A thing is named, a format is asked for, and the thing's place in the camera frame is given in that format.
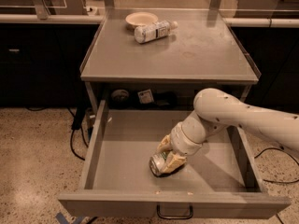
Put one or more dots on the green white 7up can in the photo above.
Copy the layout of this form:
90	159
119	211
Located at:
157	162

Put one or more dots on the blue tape strip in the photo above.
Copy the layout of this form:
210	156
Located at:
62	219

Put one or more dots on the white ceramic bowl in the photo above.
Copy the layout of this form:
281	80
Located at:
136	19

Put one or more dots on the grey counter cabinet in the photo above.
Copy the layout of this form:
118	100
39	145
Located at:
201	50

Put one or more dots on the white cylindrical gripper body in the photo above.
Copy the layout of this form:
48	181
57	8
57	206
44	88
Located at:
181	142

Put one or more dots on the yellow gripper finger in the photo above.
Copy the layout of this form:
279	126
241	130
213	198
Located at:
165	145
172	161

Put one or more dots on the grey open drawer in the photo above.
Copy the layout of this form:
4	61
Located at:
219	181

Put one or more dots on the clear plastic water bottle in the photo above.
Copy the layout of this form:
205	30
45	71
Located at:
157	30

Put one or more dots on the black power adapter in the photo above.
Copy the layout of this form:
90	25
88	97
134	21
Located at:
78	118

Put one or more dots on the white horizontal rail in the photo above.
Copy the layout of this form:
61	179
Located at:
59	19

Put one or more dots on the round grey device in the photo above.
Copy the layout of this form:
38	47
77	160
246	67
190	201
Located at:
120	97

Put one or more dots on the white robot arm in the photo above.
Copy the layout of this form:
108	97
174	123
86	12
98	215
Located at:
214	110

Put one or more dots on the black drawer handle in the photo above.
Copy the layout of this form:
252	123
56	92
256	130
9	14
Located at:
172	213

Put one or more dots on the white labelled tag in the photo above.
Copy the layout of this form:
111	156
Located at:
145	97

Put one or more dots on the dark lower cabinet left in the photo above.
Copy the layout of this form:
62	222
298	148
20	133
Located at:
39	64

